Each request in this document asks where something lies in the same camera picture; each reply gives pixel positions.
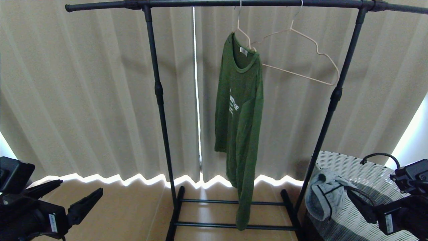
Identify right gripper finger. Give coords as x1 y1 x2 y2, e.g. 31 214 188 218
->
346 190 379 224

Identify beige curtain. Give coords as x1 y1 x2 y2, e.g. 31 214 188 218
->
0 0 428 188

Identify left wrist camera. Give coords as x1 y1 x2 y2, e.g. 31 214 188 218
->
0 156 35 194

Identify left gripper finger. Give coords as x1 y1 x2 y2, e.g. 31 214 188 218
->
21 179 64 199
66 188 104 229

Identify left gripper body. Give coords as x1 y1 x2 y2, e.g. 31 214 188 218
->
0 194 70 241

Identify black clothes rack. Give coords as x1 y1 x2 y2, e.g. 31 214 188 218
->
65 0 428 241

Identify green long-sleeved shirt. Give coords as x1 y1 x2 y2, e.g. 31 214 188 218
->
214 32 264 231

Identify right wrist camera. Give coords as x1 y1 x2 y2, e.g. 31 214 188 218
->
390 159 428 196

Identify pink clothes hanger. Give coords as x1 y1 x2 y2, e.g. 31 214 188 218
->
251 0 340 86
233 0 257 52

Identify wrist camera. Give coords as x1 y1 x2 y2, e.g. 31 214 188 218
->
0 156 35 194
390 159 428 196

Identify pale grey shorts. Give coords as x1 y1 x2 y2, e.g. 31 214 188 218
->
305 167 356 222

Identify white laundry basket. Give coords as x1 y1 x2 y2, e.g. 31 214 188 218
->
303 151 422 241

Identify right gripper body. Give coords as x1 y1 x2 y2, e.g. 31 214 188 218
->
376 193 428 235

